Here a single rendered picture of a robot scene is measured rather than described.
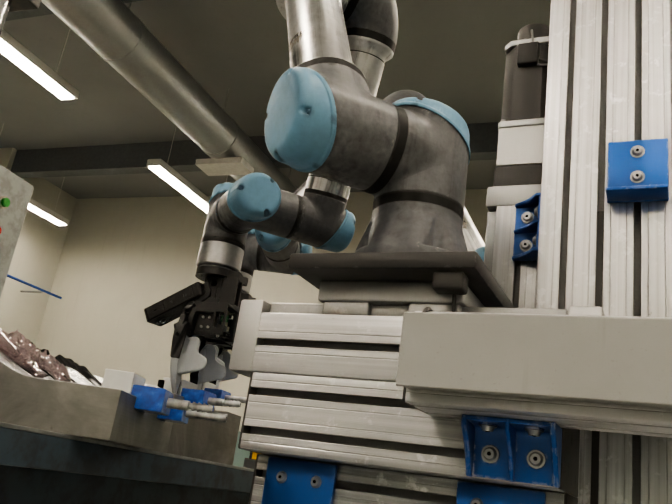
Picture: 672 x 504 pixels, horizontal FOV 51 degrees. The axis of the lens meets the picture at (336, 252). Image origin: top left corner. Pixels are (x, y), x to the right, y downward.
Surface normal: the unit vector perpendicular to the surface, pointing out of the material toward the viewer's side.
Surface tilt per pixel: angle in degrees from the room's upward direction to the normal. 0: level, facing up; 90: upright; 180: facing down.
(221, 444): 90
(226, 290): 90
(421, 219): 72
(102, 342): 90
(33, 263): 90
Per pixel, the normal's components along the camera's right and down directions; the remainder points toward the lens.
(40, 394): -0.01, -0.33
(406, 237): -0.17, -0.61
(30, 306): 0.93, 0.01
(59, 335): -0.35, -0.35
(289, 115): -0.86, -0.17
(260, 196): 0.44, -0.23
